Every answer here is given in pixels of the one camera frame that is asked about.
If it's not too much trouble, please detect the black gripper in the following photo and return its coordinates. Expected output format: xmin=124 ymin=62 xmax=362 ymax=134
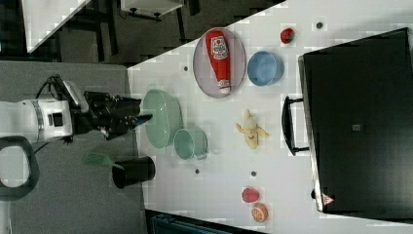
xmin=72 ymin=92 xmax=153 ymax=140

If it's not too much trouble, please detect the plush peeled banana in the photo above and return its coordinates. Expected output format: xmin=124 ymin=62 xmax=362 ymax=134
xmin=236 ymin=109 xmax=269 ymax=149

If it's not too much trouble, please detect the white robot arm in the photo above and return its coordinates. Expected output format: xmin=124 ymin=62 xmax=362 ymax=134
xmin=1 ymin=92 xmax=152 ymax=201

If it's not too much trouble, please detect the green mug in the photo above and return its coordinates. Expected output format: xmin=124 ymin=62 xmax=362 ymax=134
xmin=173 ymin=127 xmax=207 ymax=160

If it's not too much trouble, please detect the black cylindrical cup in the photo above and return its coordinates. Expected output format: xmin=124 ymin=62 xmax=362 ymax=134
xmin=112 ymin=156 xmax=156 ymax=189

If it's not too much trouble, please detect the green spatula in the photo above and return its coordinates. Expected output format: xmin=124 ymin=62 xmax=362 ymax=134
xmin=82 ymin=152 xmax=123 ymax=170

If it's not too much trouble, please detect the grey round plate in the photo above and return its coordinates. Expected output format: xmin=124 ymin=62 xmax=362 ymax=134
xmin=193 ymin=27 xmax=245 ymax=98

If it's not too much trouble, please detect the red ketchup bottle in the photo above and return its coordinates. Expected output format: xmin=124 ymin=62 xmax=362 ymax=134
xmin=206 ymin=29 xmax=231 ymax=94

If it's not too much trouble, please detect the white cabinet on casters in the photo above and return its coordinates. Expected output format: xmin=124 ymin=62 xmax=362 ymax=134
xmin=120 ymin=0 xmax=184 ymax=21

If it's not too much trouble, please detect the red plush raspberry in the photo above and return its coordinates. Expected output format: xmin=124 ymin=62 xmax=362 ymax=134
xmin=242 ymin=187 xmax=259 ymax=203

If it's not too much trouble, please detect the blue bowl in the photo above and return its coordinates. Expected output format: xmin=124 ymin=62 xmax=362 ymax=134
xmin=247 ymin=51 xmax=284 ymax=87

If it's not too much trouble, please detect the white side table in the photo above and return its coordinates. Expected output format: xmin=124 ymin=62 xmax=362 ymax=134
xmin=20 ymin=0 xmax=91 ymax=54

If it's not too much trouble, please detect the orange slice toy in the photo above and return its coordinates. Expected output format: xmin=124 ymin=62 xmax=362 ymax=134
xmin=251 ymin=203 xmax=269 ymax=222

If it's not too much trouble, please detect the red plush strawberry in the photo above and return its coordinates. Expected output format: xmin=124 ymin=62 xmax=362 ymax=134
xmin=280 ymin=28 xmax=295 ymax=44

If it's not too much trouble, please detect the black toaster oven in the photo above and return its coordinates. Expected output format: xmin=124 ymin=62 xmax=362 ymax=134
xmin=297 ymin=28 xmax=413 ymax=223

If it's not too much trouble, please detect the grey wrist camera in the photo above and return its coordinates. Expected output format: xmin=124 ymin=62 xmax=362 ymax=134
xmin=63 ymin=81 xmax=89 ymax=113

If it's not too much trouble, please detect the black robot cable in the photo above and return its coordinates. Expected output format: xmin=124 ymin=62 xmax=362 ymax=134
xmin=34 ymin=75 xmax=66 ymax=100

